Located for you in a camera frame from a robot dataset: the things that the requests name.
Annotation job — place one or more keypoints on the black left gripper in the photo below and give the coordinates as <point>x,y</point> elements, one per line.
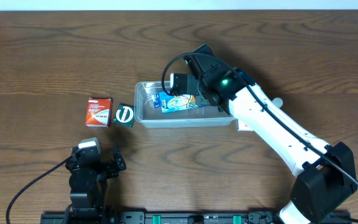
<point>103,163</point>

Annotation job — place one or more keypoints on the white Panadol box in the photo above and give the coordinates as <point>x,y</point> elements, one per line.
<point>242,126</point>

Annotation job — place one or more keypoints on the red medicine box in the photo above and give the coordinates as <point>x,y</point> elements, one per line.
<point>98,113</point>

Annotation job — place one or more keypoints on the clear plastic container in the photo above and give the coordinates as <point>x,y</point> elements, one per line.
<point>151,117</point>

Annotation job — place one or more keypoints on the blue cooling patch box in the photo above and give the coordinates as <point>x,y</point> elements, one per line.
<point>169,104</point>

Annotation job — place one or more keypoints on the small white-capped bottle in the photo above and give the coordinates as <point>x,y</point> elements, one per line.
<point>278,102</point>

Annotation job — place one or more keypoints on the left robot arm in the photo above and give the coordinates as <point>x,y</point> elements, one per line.
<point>89,182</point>

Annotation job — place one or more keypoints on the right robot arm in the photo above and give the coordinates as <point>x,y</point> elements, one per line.
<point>324,173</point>

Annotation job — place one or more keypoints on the green square box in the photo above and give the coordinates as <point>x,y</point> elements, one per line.
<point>125,115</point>

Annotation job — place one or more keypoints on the black mounting rail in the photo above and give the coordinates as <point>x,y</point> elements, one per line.
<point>253,217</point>

